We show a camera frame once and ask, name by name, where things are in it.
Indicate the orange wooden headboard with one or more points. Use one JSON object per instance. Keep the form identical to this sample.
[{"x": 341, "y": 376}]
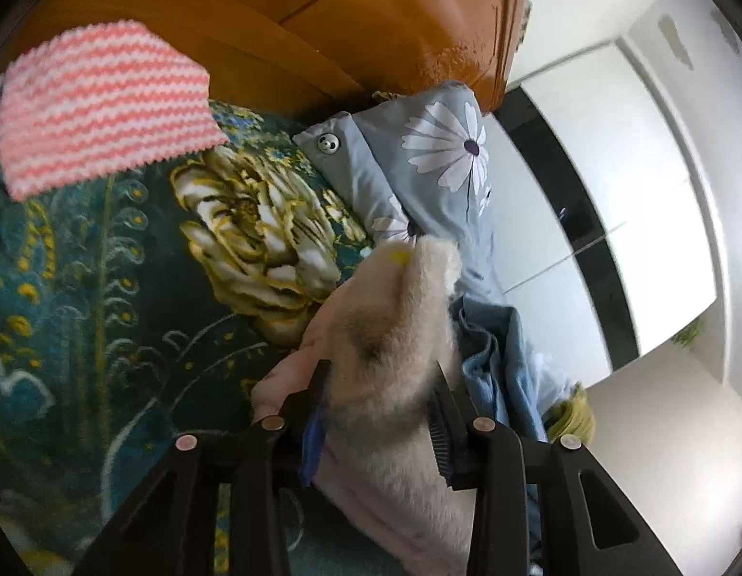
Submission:
[{"x": 347, "y": 6}]

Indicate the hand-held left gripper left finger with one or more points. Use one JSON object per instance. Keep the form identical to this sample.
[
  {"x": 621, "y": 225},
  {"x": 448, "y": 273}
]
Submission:
[{"x": 314, "y": 444}]

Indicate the green knitted sweater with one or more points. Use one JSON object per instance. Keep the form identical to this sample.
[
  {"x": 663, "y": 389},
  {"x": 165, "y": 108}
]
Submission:
[{"x": 572, "y": 420}]

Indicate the green potted plant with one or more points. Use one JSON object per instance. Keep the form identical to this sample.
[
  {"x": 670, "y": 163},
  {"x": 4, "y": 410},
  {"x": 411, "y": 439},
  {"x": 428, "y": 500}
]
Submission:
[{"x": 689, "y": 333}]

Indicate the pale blue garment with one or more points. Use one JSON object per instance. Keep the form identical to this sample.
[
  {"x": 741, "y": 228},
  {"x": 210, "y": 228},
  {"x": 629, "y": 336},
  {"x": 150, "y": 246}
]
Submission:
[{"x": 503, "y": 366}]

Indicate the light blue daisy print pillow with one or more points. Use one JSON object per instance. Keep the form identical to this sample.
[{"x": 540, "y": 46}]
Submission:
[{"x": 431, "y": 192}]

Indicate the pink white striped knitted cloth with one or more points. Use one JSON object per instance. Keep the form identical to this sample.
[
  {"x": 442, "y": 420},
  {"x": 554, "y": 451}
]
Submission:
[{"x": 101, "y": 108}]

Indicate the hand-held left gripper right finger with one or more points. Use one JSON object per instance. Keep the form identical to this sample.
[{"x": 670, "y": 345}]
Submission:
[{"x": 444, "y": 438}]

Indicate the white wardrobe with black band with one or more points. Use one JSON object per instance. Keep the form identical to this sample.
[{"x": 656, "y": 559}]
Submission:
[{"x": 647, "y": 222}]

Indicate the cream fluffy garment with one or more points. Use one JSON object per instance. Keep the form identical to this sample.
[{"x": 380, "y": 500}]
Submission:
[{"x": 389, "y": 336}]

